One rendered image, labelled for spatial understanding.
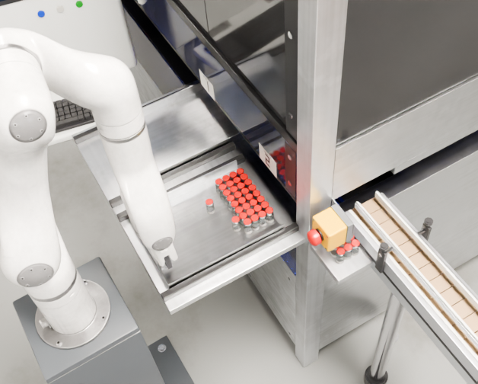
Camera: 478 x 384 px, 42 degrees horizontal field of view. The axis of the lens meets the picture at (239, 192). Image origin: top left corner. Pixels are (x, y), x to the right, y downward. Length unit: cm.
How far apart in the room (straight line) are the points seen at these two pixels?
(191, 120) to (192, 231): 41
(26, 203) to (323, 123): 61
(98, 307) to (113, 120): 64
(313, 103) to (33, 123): 54
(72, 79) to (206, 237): 72
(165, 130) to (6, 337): 120
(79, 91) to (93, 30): 107
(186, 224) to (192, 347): 89
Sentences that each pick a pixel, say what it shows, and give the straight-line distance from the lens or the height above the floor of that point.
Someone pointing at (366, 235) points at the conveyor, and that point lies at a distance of 161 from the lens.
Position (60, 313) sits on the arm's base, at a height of 98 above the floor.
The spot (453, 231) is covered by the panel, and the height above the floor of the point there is 44.
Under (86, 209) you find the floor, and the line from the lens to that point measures 293.
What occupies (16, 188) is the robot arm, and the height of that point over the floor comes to 142.
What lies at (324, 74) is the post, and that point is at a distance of 121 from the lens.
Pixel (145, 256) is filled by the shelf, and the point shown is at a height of 88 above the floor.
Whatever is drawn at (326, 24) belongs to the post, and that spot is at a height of 157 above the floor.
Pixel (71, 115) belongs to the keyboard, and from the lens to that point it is 215.
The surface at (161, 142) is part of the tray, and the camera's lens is 190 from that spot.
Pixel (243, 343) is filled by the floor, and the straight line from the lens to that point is 248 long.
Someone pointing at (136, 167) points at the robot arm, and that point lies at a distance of 123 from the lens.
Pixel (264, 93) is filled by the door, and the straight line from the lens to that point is 148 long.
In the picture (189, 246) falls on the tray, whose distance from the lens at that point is 166.
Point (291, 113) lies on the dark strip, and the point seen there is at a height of 129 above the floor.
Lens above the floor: 227
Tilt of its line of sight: 53 degrees down
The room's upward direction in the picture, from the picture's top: 7 degrees counter-clockwise
